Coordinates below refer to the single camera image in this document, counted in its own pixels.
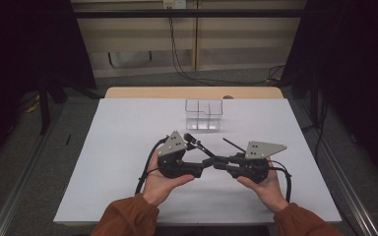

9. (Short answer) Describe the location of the person's right hand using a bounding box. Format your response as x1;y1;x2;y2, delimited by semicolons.
236;158;291;214

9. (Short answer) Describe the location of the aluminium floor rail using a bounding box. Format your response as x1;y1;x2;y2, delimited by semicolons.
0;104;65;236
294;97;378;236

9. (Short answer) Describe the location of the clear plastic organizer box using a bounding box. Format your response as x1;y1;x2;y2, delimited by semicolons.
184;97;224;132

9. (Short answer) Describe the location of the white wall outlet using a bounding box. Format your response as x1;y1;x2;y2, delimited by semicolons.
162;0;187;10

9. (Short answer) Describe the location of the black curtain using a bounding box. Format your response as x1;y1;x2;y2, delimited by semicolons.
0;0;96;178
280;0;378;188

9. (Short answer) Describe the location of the long black wall cable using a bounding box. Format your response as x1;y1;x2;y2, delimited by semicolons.
167;6;286;87

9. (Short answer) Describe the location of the black metal stand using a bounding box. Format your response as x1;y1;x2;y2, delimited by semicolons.
38;75;52;136

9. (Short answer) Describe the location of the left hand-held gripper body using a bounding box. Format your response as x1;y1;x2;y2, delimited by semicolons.
157;130;208;180

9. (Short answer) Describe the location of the wooden table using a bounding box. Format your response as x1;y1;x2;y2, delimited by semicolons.
103;86;284;100

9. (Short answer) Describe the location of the right hand-held gripper cable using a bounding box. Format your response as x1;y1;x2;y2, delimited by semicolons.
269;159;293;204

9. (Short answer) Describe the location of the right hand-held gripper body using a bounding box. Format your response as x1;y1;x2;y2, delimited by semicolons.
226;141;288;185

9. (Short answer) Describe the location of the white table mat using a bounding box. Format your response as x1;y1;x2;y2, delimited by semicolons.
52;97;343;227

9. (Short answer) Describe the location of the thin black makeup brush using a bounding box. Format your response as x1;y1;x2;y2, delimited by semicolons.
221;137;247;153

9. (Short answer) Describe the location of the person's left hand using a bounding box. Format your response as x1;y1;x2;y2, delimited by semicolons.
142;148;196;207

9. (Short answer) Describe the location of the hand-held gripper cable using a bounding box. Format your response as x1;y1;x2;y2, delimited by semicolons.
135;136;170;196
269;159;293;204

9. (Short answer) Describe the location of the left hand-held gripper cable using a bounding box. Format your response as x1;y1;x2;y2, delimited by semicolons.
135;136;170;196

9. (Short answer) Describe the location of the black horizontal bar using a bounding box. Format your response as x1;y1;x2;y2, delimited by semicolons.
73;9;306;19

